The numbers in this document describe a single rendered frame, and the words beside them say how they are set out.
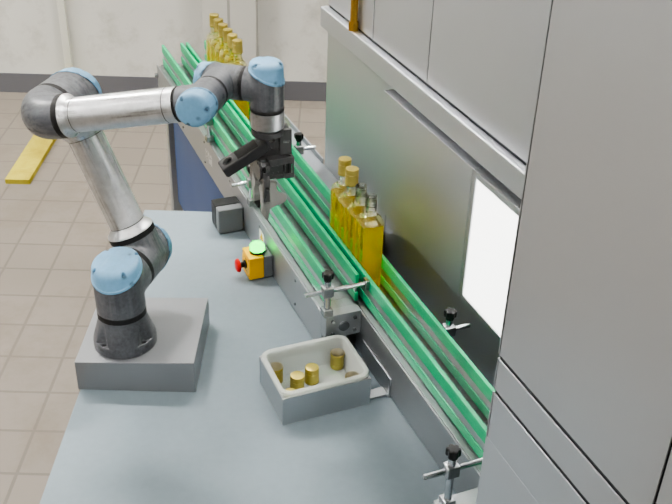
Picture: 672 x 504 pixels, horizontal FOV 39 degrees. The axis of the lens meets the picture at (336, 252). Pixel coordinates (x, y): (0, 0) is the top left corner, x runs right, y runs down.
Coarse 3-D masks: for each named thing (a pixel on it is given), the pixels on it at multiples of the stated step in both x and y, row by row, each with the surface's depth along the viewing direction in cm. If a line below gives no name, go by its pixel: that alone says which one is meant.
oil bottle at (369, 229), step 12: (360, 216) 238; (372, 216) 237; (360, 228) 238; (372, 228) 237; (360, 240) 240; (372, 240) 239; (360, 252) 241; (372, 252) 241; (372, 264) 243; (372, 276) 245
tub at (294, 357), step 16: (336, 336) 236; (272, 352) 230; (288, 352) 232; (304, 352) 234; (320, 352) 236; (352, 352) 231; (288, 368) 234; (304, 368) 236; (320, 368) 236; (352, 368) 232; (288, 384) 231; (304, 384) 231; (320, 384) 220; (336, 384) 221
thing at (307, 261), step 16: (176, 64) 354; (176, 80) 357; (224, 144) 308; (240, 176) 295; (272, 208) 269; (272, 224) 271; (288, 224) 257; (288, 240) 261; (304, 256) 249; (304, 272) 251; (320, 272) 239; (320, 288) 241
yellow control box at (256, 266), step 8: (248, 248) 273; (248, 256) 269; (256, 256) 269; (264, 256) 270; (272, 256) 270; (248, 264) 269; (256, 264) 269; (264, 264) 271; (272, 264) 272; (248, 272) 271; (256, 272) 271; (264, 272) 272; (272, 272) 273
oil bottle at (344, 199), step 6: (342, 192) 247; (342, 198) 246; (348, 198) 245; (354, 198) 245; (342, 204) 246; (348, 204) 245; (342, 210) 247; (342, 216) 248; (342, 222) 249; (342, 228) 249; (342, 234) 250; (342, 240) 251
